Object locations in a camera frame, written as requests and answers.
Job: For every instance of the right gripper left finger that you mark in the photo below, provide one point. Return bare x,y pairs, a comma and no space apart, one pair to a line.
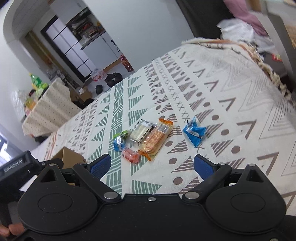
100,166

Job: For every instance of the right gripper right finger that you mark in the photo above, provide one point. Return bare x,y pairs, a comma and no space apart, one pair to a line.
204,167

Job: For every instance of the blue snack packet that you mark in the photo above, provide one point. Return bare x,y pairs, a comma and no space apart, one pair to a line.
194,132

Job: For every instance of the red snack packet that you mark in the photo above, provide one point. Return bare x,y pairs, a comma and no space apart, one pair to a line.
130,155

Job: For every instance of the orange cracker packet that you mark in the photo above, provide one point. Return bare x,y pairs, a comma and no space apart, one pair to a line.
155,139

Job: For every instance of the person left hand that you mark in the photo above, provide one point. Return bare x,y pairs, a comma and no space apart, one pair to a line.
12,229

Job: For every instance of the brown cardboard box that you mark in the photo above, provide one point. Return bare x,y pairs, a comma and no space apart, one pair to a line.
69,157

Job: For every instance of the small blue silver packet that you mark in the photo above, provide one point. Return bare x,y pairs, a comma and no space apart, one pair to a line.
119,143

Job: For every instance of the lime green snack packet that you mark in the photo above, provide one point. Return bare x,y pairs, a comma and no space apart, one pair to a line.
123,134

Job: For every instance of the patterned bed blanket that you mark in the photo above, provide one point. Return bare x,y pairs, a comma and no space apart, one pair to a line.
248,116

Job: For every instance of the white rice cracker packet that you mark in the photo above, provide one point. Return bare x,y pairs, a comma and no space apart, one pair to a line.
141,131

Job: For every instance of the dotted tablecloth table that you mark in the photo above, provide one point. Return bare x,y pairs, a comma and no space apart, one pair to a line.
51,111

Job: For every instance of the small cardboard box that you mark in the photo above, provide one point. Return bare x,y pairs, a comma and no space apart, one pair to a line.
85,94

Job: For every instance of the single black shoe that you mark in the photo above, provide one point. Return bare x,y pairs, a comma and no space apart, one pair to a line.
99,89

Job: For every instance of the black shoes pile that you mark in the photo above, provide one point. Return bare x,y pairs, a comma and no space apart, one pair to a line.
113,79

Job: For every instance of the red white plastic bag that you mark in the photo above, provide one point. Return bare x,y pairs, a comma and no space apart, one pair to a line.
98,74

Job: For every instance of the green soda bottle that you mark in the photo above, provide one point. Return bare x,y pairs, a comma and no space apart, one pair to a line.
36,81

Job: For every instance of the white cabinet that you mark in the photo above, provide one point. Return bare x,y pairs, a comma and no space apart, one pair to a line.
102,51

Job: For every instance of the black framed glass door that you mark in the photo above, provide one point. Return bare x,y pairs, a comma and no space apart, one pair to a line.
66,45

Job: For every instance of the black headboard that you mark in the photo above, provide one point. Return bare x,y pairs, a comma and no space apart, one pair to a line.
203,16

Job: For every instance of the pink pillow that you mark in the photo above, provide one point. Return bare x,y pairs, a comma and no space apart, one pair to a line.
240,11

